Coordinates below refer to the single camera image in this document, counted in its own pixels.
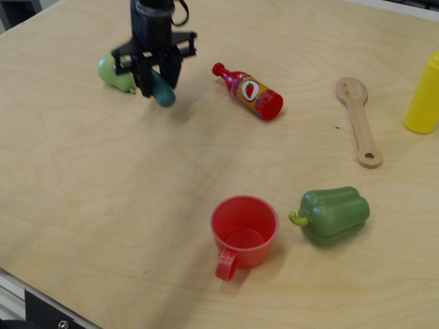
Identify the green toy bell pepper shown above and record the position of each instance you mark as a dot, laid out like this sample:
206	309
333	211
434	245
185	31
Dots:
329	215

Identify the dark green toy cucumber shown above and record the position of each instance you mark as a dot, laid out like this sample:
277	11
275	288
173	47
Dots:
162	92

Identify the black corner bracket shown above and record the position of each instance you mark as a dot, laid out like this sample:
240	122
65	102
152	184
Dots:
45	312

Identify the light green toy pear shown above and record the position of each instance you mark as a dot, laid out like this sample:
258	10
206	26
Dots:
106	72

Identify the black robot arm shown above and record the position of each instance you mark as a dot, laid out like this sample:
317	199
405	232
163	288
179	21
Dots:
155	7

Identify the wooden spoon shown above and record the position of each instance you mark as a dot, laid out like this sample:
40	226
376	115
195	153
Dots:
353	95

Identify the yellow plastic bottle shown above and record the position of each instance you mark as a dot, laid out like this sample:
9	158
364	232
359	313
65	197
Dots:
422	115

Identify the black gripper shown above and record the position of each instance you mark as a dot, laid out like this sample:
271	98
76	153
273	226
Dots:
153	43

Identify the red toy ketchup bottle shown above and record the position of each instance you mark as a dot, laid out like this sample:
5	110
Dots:
257	97

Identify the red plastic cup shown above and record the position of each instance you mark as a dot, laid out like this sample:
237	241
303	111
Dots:
244	228

